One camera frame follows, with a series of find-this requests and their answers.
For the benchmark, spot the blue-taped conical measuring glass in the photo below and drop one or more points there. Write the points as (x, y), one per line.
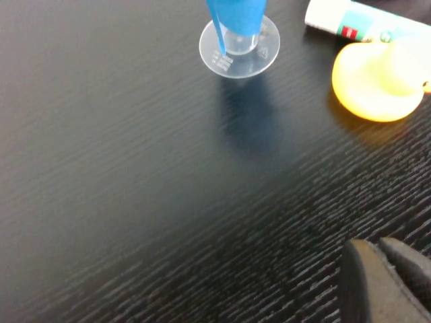
(235, 43)

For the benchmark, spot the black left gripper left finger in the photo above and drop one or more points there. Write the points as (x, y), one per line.
(367, 292)

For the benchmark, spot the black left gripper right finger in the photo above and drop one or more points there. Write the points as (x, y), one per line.
(410, 269)

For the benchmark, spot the white green glue stick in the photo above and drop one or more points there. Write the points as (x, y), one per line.
(353, 23)

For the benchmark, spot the yellow rubber duck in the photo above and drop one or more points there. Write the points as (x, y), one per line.
(373, 84)

